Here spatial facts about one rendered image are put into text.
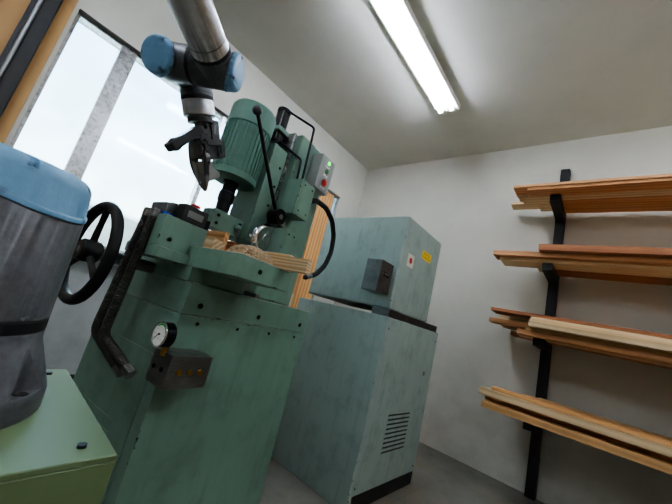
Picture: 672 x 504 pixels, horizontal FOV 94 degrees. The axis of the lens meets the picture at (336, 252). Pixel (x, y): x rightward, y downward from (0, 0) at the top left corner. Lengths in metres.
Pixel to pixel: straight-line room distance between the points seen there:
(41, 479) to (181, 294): 0.64
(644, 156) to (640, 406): 1.72
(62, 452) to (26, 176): 0.26
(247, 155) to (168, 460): 0.98
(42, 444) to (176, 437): 0.69
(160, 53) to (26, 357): 0.71
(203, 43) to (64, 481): 0.76
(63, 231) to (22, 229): 0.04
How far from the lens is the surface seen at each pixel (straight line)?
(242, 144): 1.26
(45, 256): 0.45
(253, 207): 1.27
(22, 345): 0.47
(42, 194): 0.44
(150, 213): 1.02
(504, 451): 2.92
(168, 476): 1.16
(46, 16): 2.59
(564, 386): 2.82
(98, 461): 0.41
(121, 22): 2.81
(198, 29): 0.84
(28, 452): 0.43
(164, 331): 0.88
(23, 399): 0.48
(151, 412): 1.02
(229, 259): 0.86
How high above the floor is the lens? 0.80
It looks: 12 degrees up
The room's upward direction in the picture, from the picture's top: 15 degrees clockwise
